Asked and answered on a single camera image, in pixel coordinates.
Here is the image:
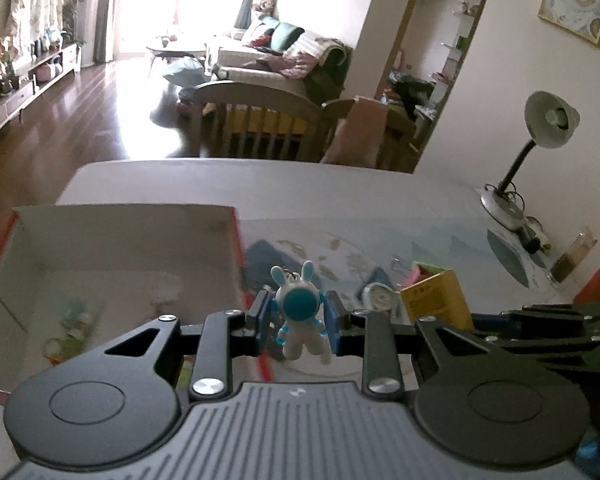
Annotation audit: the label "black plug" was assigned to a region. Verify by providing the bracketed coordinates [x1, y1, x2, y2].
[522, 217, 551, 253]

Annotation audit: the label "white wooden TV cabinet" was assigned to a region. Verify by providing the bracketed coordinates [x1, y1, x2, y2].
[0, 42, 83, 148]

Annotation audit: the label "small green white bottle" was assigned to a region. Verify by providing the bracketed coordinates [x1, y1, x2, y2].
[42, 300, 103, 363]

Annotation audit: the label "brown jar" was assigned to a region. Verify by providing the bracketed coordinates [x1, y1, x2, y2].
[550, 227, 598, 283]

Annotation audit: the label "wooden slatted chair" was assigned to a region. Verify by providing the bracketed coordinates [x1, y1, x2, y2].
[189, 81, 331, 163]

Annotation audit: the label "pink cloth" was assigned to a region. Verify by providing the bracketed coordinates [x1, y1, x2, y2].
[320, 96, 388, 168]

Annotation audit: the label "blue bag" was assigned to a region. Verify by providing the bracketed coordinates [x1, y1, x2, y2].
[162, 56, 206, 86]

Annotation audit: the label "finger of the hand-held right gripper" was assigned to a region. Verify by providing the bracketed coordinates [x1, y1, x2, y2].
[475, 332, 600, 378]
[472, 302, 600, 335]

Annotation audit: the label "round coffee table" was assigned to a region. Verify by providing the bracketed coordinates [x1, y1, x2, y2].
[145, 35, 208, 61]

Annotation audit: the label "white blue rabbit astronaut keychain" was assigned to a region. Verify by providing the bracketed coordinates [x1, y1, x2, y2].
[270, 260, 333, 363]

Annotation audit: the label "beige sofa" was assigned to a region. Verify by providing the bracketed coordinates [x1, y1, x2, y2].
[212, 15, 353, 103]

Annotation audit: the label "pink and green toy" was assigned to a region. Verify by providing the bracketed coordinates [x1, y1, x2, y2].
[405, 261, 448, 286]

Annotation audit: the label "pink potted flowers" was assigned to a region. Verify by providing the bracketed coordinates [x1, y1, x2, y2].
[0, 42, 16, 96]

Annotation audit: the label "yellow carton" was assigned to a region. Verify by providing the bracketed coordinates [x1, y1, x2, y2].
[399, 269, 473, 331]

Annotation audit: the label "grey desk lamp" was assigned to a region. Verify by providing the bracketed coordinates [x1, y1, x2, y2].
[480, 91, 581, 228]

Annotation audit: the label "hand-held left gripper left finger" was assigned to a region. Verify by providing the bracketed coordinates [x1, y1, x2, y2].
[102, 287, 276, 402]

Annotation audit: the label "floral hanging cloth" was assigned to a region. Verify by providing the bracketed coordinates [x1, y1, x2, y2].
[7, 0, 66, 56]

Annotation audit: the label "red and white cardboard box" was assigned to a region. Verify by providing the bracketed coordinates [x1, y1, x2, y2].
[0, 204, 248, 396]

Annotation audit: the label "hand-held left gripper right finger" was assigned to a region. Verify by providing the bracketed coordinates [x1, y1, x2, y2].
[324, 290, 481, 403]

